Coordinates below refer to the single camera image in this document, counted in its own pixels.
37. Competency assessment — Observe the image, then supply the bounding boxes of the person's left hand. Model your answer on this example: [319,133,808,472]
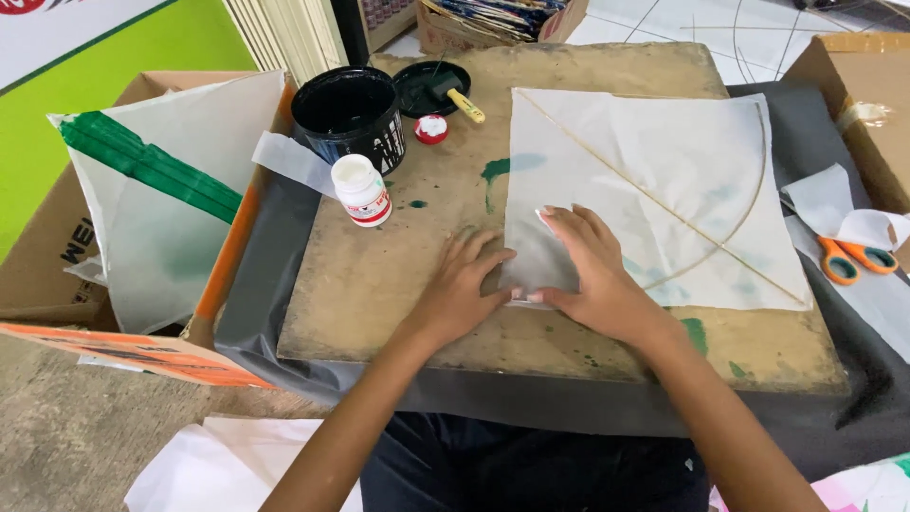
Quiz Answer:
[409,228,525,344]

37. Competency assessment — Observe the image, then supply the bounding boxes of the person's right hand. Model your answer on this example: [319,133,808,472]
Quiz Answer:
[528,204,678,347]

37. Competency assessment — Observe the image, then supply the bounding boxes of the white paper kite bamboo frame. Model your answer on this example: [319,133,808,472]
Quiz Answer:
[500,87,813,311]

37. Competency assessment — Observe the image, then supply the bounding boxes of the worn wooden work board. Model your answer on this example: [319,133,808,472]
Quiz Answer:
[277,41,851,396]

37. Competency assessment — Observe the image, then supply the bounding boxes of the white glue bottle red label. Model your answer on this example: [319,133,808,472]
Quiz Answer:
[330,154,393,229]

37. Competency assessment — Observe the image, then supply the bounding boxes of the red bottle cap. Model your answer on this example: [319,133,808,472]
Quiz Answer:
[414,114,449,146]

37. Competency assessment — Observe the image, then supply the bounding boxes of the grey plastic sheet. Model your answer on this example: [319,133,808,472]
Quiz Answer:
[213,82,910,485]

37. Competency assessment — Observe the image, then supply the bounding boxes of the person's dark trousers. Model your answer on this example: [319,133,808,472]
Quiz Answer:
[359,411,712,512]

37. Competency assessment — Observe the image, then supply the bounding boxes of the black paint bucket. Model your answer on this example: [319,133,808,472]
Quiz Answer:
[291,66,408,177]

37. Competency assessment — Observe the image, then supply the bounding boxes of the black bucket lid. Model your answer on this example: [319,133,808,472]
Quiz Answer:
[392,60,472,119]

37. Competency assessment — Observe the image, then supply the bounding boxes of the white paper strip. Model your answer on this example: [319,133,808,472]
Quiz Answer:
[252,130,339,199]

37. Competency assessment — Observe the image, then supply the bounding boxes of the crumpled white paper scrap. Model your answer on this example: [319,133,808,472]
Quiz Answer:
[781,164,910,252]

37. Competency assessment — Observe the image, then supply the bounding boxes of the orange scissors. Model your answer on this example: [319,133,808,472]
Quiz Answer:
[816,235,900,287]

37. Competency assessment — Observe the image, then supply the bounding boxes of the flat white paper sheet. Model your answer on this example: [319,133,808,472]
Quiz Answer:
[785,213,910,365]

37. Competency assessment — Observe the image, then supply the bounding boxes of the cardboard box of bamboo sticks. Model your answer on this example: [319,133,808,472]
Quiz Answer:
[416,0,591,55]

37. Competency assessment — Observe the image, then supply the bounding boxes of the wooden shelf with small jars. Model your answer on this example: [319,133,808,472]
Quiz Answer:
[354,0,418,55]

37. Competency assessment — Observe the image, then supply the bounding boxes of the thin bamboo sticks on floor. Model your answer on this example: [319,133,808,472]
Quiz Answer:
[626,0,910,85]

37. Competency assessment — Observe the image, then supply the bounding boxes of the white paper sheets pile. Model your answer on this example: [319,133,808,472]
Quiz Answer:
[124,416,365,512]

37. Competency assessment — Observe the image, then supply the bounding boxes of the cream folding door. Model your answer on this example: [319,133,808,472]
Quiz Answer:
[224,0,351,88]

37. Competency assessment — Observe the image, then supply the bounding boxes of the stack of green-striped white kites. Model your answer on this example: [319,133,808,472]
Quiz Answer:
[47,70,287,336]

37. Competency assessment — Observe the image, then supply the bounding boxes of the pink green paper kite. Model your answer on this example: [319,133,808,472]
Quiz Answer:
[710,454,910,512]

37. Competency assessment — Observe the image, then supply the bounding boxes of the plain brown cardboard box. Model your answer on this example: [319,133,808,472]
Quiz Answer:
[782,32,910,271]

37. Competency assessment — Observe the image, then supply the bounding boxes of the cardboard box orange edge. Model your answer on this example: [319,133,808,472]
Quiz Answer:
[0,70,300,389]

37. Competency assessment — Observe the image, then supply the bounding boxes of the green white banner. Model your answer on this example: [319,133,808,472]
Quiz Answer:
[0,0,258,260]

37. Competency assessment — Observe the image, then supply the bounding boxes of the foam brush yellow handle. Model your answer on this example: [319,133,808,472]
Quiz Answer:
[428,71,486,125]

